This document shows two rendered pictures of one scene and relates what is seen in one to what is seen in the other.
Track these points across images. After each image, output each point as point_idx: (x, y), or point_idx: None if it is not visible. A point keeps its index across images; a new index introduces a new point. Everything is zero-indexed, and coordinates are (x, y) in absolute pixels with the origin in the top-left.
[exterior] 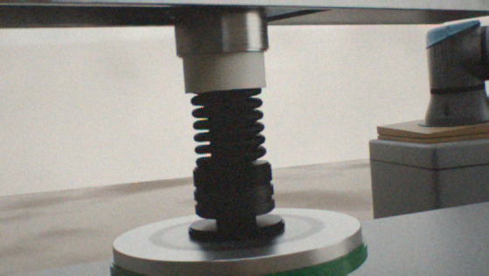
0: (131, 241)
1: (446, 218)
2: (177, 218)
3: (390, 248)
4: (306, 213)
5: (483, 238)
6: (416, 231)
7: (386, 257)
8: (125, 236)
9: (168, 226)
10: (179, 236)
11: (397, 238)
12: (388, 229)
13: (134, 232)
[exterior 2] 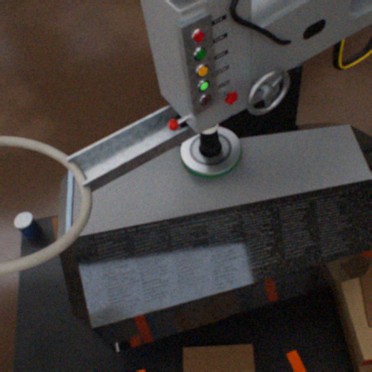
0: (236, 147)
1: (126, 211)
2: (223, 168)
3: (162, 183)
4: (189, 159)
5: (134, 183)
6: (145, 198)
7: (168, 174)
8: (237, 153)
9: (227, 159)
10: (224, 148)
11: (154, 193)
12: (151, 205)
13: (235, 155)
